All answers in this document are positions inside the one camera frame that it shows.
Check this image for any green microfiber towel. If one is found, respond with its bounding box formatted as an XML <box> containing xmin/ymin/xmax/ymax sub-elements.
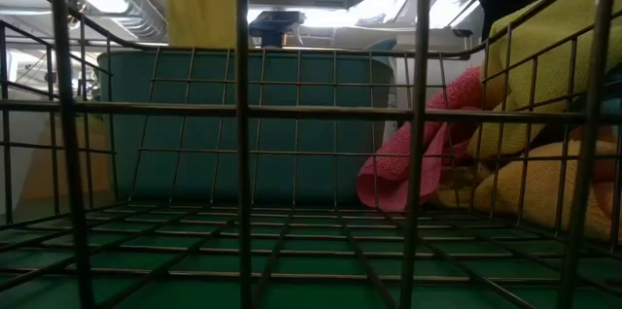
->
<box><xmin>466</xmin><ymin>0</ymin><xmax>622</xmax><ymax>160</ymax></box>

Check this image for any green table mat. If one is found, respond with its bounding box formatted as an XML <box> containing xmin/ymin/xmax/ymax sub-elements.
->
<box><xmin>0</xmin><ymin>201</ymin><xmax>622</xmax><ymax>309</ymax></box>

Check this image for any clear plastic bin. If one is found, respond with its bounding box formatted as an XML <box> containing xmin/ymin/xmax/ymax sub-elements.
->
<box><xmin>0</xmin><ymin>109</ymin><xmax>59</xmax><ymax>218</ymax></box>

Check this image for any pink microfiber towel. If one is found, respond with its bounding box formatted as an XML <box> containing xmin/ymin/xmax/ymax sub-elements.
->
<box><xmin>356</xmin><ymin>66</ymin><xmax>486</xmax><ymax>213</ymax></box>

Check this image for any yellow microfiber towel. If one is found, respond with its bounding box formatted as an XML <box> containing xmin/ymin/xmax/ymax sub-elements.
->
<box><xmin>164</xmin><ymin>0</ymin><xmax>238</xmax><ymax>50</ymax></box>

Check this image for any green wire basket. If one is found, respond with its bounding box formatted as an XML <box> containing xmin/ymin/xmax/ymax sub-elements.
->
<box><xmin>0</xmin><ymin>0</ymin><xmax>622</xmax><ymax>309</ymax></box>

